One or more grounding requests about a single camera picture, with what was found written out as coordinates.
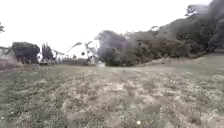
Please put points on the dry patchy grass field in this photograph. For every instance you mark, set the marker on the dry patchy grass field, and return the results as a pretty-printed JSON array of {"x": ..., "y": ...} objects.
[{"x": 110, "y": 93}]

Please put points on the white building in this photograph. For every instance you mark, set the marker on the white building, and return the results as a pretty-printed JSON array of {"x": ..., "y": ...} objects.
[{"x": 78, "y": 52}]

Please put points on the dense wood of trees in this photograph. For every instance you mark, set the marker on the dense wood of trees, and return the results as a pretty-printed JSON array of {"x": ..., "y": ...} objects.
[{"x": 160, "y": 43}]

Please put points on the slim dark tree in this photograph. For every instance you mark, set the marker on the slim dark tree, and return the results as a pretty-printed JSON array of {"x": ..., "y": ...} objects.
[{"x": 47, "y": 52}]

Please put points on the dark round tree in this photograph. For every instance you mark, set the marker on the dark round tree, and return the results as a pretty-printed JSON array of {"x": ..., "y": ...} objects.
[{"x": 25, "y": 51}]

